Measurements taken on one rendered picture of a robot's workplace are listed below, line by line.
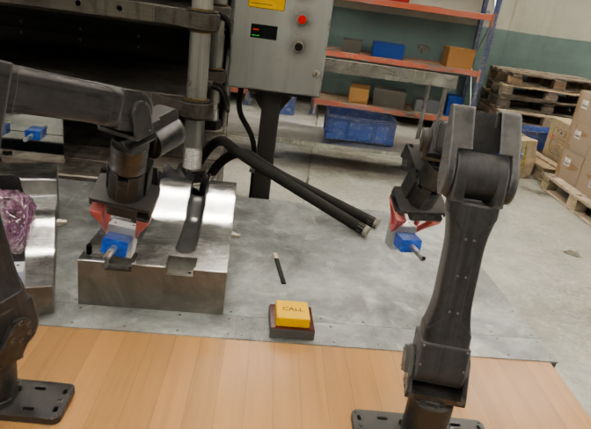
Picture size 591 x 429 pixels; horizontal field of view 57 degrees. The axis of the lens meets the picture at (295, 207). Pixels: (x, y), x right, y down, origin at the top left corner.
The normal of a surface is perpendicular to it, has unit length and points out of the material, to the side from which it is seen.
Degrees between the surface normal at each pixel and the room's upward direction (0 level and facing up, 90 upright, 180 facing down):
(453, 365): 78
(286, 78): 90
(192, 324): 0
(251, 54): 90
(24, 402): 0
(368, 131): 93
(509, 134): 48
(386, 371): 0
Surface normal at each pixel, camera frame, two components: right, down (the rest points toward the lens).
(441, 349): -0.10, 0.15
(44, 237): 0.29, -0.63
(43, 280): 0.13, -0.92
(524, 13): -0.07, 0.36
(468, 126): -0.01, -0.37
